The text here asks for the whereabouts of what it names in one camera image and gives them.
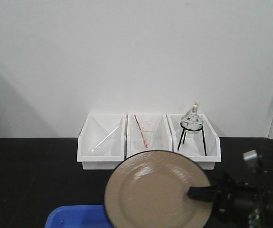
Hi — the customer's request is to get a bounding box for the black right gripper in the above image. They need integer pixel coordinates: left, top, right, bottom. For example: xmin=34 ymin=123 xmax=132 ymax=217
xmin=187 ymin=173 xmax=267 ymax=223

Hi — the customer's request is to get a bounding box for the beige plate with black rim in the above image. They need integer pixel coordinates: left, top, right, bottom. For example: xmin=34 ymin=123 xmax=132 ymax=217
xmin=104 ymin=150 xmax=213 ymax=228

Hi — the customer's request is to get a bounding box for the blue plastic tray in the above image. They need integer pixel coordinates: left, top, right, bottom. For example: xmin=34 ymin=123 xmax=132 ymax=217
xmin=45 ymin=205 xmax=112 ymax=228

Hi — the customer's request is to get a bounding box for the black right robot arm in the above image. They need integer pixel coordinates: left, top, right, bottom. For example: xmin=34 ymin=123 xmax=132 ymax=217
xmin=187 ymin=157 xmax=273 ymax=228

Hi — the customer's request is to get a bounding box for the white right storage bin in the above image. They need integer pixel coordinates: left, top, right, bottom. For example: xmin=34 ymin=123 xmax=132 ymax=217
xmin=166 ymin=114 xmax=222 ymax=170

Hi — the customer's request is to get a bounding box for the white storage bin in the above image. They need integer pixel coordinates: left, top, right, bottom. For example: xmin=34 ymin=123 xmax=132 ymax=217
xmin=126 ymin=114 xmax=173 ymax=158
xmin=166 ymin=114 xmax=222 ymax=170
xmin=77 ymin=114 xmax=126 ymax=170

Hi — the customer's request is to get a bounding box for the glass alcohol lamp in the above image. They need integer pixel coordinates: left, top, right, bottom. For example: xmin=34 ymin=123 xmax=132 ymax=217
xmin=180 ymin=102 xmax=203 ymax=134

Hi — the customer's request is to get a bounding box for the glass beaker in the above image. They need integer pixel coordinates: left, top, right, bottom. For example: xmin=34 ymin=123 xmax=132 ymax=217
xmin=136 ymin=130 xmax=154 ymax=150

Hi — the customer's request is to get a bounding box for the white middle storage bin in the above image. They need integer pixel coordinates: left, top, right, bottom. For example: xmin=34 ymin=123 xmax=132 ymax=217
xmin=126 ymin=114 xmax=173 ymax=158

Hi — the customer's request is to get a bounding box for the white left storage bin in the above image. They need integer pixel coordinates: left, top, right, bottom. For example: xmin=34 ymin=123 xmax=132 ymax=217
xmin=77 ymin=114 xmax=126 ymax=170

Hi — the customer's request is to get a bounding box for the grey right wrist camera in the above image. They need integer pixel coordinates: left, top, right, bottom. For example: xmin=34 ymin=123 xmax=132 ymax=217
xmin=243 ymin=150 xmax=262 ymax=162

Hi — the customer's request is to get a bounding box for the black wire tripod stand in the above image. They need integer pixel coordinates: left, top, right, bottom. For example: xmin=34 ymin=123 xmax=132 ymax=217
xmin=177 ymin=122 xmax=207 ymax=156

